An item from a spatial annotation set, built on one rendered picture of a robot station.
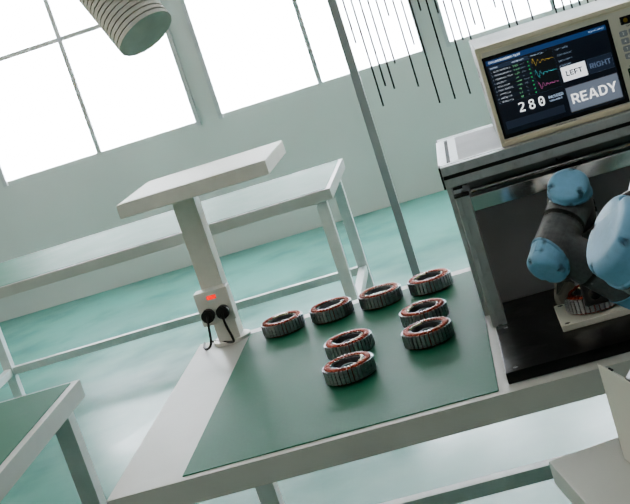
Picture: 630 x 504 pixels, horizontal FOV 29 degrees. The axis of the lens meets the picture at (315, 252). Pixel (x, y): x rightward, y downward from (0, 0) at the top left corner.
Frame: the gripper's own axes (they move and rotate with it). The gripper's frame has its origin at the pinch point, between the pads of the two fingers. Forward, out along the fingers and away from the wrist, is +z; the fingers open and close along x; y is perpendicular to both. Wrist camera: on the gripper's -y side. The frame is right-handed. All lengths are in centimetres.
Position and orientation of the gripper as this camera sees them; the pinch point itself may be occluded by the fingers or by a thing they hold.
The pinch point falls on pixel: (592, 297)
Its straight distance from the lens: 246.6
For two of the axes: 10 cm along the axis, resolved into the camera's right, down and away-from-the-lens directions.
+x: -9.5, 2.8, 1.4
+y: -1.4, -7.8, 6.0
